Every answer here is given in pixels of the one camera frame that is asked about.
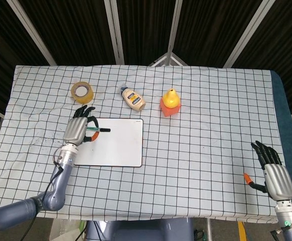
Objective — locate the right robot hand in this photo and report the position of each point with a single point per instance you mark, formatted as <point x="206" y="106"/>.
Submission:
<point x="277" y="179"/>

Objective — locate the yellow toy pear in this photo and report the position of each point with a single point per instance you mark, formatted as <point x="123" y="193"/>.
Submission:
<point x="171" y="98"/>

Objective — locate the white folding screen frame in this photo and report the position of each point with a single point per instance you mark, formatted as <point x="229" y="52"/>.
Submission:
<point x="116" y="30"/>

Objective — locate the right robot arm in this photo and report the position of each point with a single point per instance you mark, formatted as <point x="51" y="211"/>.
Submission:
<point x="290" y="221"/>

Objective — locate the mayonnaise squeeze bottle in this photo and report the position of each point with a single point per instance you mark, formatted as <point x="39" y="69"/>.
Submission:
<point x="133" y="98"/>

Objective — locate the yellow tape roll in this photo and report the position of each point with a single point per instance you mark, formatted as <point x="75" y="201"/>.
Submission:
<point x="82" y="94"/>

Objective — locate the white checkered tablecloth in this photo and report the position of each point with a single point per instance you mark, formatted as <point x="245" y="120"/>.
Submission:
<point x="161" y="175"/>

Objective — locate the white drawing board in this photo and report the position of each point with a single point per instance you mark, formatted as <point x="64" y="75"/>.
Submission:
<point x="116" y="143"/>

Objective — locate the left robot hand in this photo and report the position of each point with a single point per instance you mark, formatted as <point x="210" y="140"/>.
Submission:
<point x="76" y="129"/>

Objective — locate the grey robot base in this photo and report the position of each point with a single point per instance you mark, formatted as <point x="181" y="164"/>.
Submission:
<point x="141" y="229"/>

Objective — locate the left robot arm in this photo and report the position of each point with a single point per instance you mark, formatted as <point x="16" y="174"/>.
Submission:
<point x="48" y="193"/>

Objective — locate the green marker pen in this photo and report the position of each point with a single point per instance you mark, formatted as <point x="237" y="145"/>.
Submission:
<point x="100" y="129"/>

